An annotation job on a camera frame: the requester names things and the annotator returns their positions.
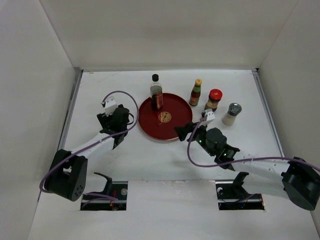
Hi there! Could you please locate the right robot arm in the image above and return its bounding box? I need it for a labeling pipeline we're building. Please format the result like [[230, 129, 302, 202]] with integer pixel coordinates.
[[174, 121, 320, 211]]

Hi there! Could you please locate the yellow cap sauce bottle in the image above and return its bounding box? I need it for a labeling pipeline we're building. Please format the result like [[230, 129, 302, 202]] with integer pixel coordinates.
[[189, 78, 202, 107]]

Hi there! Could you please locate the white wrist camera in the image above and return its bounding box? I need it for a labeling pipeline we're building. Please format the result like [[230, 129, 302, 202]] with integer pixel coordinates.
[[201, 108, 216, 126], [101, 96, 118, 117]]

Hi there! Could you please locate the red round tray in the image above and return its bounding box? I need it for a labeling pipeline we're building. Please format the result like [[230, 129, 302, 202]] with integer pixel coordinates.
[[138, 93, 193, 141]]

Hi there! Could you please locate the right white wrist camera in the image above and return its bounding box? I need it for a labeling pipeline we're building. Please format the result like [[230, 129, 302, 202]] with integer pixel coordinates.
[[201, 108, 216, 126]]

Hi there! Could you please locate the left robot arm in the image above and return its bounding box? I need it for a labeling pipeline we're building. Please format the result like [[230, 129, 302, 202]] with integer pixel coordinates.
[[40, 104, 133, 202]]

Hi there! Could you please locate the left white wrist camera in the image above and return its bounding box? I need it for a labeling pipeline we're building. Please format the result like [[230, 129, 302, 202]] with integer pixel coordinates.
[[101, 96, 118, 117]]

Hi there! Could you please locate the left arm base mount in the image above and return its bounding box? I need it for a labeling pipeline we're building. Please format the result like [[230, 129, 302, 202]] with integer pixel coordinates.
[[80, 172, 129, 212]]

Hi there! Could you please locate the tall dark vinegar bottle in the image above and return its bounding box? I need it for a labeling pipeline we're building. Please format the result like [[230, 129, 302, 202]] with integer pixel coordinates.
[[150, 74, 163, 111]]

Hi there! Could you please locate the silver cap salt shaker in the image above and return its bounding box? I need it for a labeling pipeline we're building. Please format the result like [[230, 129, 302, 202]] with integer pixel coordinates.
[[222, 102, 242, 126]]

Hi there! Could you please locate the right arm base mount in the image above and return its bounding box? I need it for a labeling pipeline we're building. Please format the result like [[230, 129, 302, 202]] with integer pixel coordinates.
[[215, 172, 265, 211]]

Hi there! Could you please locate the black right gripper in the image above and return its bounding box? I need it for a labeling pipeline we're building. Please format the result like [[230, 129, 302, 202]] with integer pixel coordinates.
[[174, 120, 216, 157]]

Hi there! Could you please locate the red lid sauce jar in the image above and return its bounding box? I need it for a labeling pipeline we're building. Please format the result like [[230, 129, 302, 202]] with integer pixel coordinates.
[[207, 88, 223, 112]]

